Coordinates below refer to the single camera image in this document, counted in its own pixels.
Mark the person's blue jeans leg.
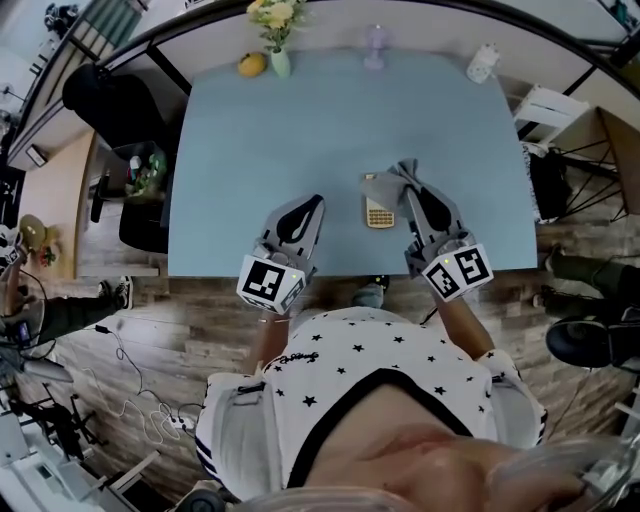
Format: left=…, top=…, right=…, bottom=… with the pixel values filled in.
left=351, top=273, right=392, bottom=310

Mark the white equipment case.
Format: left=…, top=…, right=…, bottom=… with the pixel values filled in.
left=0, top=414, right=91, bottom=512

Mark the black floor cable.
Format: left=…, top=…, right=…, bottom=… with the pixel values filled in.
left=94, top=324, right=201, bottom=421

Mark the white dotted bottle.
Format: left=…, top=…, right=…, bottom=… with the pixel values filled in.
left=466, top=43, right=503, bottom=85

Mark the light wooden side desk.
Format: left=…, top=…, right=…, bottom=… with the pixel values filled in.
left=18, top=130, right=97, bottom=281

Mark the person's neck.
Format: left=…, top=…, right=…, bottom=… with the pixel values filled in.
left=298, top=369, right=591, bottom=512

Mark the black bag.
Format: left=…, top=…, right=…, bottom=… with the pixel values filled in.
left=527, top=149, right=574, bottom=221

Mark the yellow plush toy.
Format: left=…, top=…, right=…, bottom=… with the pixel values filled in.
left=18, top=213, right=62, bottom=251

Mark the gold calculator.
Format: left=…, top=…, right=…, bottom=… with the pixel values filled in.
left=360, top=172, right=398, bottom=230

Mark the wooden desk with wire legs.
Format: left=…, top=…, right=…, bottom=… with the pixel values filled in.
left=564, top=64, right=640, bottom=224

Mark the black waste bin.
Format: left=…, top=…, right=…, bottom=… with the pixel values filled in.
left=110, top=141, right=169, bottom=199

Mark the white floor cable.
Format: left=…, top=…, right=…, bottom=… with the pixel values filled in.
left=82, top=367, right=201, bottom=444

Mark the black storage box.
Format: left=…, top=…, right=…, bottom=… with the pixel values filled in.
left=118, top=198, right=170, bottom=255

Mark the white wooden chair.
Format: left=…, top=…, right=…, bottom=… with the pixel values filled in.
left=513, top=83, right=592, bottom=147

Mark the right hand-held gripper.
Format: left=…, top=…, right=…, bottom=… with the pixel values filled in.
left=403, top=183, right=495, bottom=303

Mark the black folding stand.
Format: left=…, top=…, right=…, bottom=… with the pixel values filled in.
left=9, top=382, right=109, bottom=459

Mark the person's right forearm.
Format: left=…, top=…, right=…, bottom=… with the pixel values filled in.
left=436, top=294, right=496, bottom=360

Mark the grey shoulder strap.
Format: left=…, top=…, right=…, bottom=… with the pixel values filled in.
left=212, top=382, right=269, bottom=501
left=487, top=372, right=529, bottom=446

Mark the grey cloth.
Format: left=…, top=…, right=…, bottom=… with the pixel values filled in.
left=360, top=158, right=424, bottom=211

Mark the person's left forearm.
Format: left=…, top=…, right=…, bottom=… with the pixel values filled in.
left=248, top=308, right=296, bottom=376

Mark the person's white star-print shirt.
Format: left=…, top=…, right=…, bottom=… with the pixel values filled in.
left=194, top=306, right=550, bottom=501

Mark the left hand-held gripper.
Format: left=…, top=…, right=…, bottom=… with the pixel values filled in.
left=236, top=193, right=327, bottom=316

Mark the yellow round fruit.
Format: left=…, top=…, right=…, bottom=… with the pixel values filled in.
left=237, top=51, right=268, bottom=79

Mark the black office chair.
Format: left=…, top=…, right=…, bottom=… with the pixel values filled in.
left=62, top=62, right=171, bottom=151

